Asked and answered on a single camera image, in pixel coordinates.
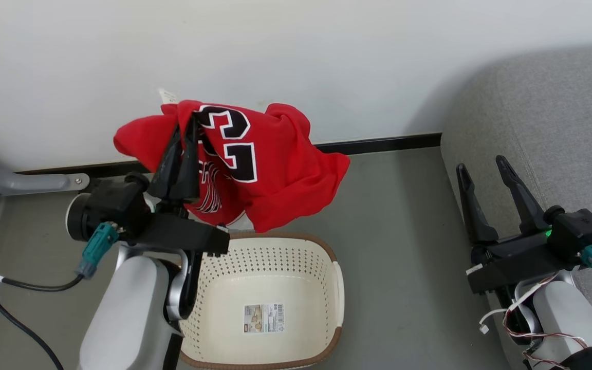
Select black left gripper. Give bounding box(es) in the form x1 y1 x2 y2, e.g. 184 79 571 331
66 114 231 256

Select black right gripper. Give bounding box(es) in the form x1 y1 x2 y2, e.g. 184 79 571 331
455 155 584 295

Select red basketball jersey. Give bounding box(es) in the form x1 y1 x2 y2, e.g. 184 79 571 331
113 88 351 234

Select cream laundry basket brown rim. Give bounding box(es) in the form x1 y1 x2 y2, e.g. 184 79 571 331
177 231 346 370

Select grey fabric sofa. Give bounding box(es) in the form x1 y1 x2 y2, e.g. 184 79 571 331
439 43 592 370

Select paper label sticker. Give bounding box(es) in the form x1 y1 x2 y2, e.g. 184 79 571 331
243 303 286 334

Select white cable with connector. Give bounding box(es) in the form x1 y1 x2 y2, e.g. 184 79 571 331
479 288 534 335

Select red white wire bundle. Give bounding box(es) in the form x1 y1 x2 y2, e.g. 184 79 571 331
502 275 590 370

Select grey metal frame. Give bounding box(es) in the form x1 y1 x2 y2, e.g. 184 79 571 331
0 139 91 268

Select black cable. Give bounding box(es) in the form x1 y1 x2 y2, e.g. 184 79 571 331
0 267 87 370

